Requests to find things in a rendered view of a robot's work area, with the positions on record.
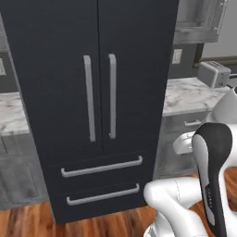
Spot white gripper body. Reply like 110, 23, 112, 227
171, 131, 196, 156

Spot black fridge door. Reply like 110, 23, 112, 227
97, 0, 181, 156
0, 0, 104, 168

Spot black fridge drawer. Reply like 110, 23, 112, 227
48, 181, 153, 225
42, 150, 156, 194

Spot black fridge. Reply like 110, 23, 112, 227
0, 0, 181, 225

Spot grey base cupboards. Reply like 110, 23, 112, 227
0, 131, 50, 211
153, 110, 215, 181

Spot silver toaster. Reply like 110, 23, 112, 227
196, 60, 232, 89

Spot grey fridge door handle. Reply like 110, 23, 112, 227
82, 54, 97, 143
107, 53, 118, 140

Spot grey fridge drawer handle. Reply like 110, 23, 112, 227
60, 155, 143, 179
65, 182, 141, 207

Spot white wall socket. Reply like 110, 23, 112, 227
171, 48, 183, 66
0, 57, 6, 77

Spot dark window frame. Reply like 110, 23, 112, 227
193, 43, 237, 69

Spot grey wall cupboard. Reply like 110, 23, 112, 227
173, 0, 230, 44

